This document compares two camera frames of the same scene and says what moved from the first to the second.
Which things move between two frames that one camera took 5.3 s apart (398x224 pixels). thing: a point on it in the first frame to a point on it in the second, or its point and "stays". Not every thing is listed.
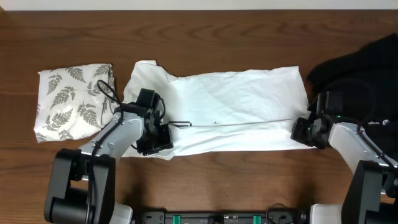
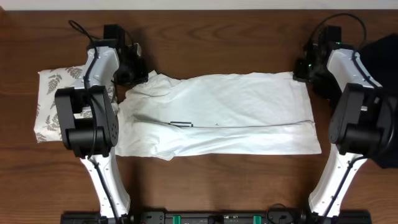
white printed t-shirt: x=246 y=111 stays
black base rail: x=224 y=216 stays
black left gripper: x=166 y=142 to x=142 y=75
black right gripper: x=297 y=135 to x=298 y=74
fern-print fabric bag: x=74 y=102 stays
